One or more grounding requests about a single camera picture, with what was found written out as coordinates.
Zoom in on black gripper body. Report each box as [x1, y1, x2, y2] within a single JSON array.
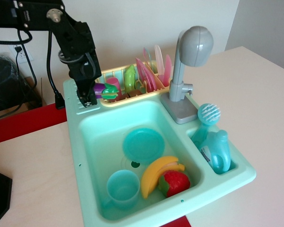
[[67, 48, 101, 94]]

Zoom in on teal dish brush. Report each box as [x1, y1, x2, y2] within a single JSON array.
[[191, 103, 221, 147]]

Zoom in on pink toy cup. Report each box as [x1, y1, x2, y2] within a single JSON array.
[[106, 77, 122, 102]]

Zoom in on black power cable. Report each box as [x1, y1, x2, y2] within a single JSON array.
[[13, 29, 37, 100]]

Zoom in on mint green toy sink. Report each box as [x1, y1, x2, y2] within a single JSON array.
[[63, 79, 256, 227]]

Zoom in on green toy vegetable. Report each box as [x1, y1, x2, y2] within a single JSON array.
[[124, 65, 136, 93]]

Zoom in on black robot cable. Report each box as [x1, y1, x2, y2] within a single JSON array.
[[46, 30, 65, 110]]

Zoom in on teal toy detergent bottle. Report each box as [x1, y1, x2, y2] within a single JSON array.
[[199, 130, 231, 175]]

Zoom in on grey toy faucet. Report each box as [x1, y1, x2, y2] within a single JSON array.
[[160, 26, 213, 124]]

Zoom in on white wall outlet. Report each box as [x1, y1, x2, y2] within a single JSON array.
[[8, 44, 34, 63]]

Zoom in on teal toy plate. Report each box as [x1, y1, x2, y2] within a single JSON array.
[[123, 128, 165, 164]]

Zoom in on brown toy food piece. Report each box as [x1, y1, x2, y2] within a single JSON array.
[[127, 89, 142, 97]]

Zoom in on purple toy eggplant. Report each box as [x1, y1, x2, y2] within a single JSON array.
[[94, 83, 119, 100]]

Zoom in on red toy strawberry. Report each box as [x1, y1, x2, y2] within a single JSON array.
[[158, 170, 190, 198]]

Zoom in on yellow toy banana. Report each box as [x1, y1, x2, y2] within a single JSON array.
[[140, 156, 185, 199]]

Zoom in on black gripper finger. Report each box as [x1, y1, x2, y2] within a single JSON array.
[[84, 88, 98, 107], [76, 89, 86, 107]]

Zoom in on pink toy plate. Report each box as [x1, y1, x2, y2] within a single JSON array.
[[135, 58, 157, 92]]

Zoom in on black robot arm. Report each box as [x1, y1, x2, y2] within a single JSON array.
[[0, 0, 101, 107]]

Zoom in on black bag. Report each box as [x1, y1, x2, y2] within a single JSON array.
[[0, 56, 42, 111]]

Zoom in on yellow dish rack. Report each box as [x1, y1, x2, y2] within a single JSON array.
[[96, 61, 169, 106]]

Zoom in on teal toy cup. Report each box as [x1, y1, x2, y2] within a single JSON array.
[[103, 169, 140, 210]]

